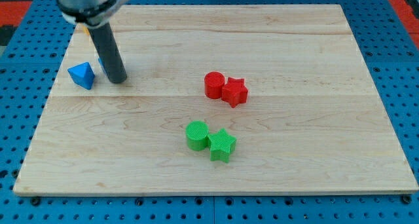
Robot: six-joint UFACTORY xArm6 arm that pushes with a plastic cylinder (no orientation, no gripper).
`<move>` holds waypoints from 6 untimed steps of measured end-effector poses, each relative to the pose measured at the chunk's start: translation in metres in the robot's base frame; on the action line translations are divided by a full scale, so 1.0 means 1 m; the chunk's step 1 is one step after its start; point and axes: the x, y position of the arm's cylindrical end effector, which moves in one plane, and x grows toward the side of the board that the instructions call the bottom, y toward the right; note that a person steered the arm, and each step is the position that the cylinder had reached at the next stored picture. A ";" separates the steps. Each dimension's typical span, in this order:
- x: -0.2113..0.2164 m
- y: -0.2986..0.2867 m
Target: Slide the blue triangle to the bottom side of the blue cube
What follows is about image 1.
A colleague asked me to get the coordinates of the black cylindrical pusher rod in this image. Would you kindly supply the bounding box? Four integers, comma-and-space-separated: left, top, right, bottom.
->
89, 23, 127, 84

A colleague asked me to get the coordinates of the blue triangle block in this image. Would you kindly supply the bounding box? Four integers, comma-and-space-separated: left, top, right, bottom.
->
67, 62, 95, 90

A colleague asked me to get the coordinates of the blue cube block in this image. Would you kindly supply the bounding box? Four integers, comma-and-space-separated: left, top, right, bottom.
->
98, 58, 106, 75

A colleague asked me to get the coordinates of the red cylinder block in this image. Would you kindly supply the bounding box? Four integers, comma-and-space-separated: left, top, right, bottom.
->
204, 71, 225, 99

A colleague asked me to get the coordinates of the wooden board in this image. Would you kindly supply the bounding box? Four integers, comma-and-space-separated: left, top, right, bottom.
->
14, 5, 418, 196

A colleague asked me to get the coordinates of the green cylinder block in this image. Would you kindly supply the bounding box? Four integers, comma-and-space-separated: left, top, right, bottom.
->
185, 121, 209, 151

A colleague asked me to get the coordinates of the red star block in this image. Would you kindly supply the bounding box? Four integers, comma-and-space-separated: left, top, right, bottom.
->
221, 77, 248, 108

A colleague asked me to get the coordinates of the green star block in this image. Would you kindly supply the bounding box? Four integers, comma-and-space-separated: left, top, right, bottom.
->
208, 128, 236, 163

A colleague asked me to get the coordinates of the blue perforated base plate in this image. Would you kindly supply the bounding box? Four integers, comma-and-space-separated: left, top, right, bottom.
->
1, 0, 418, 223

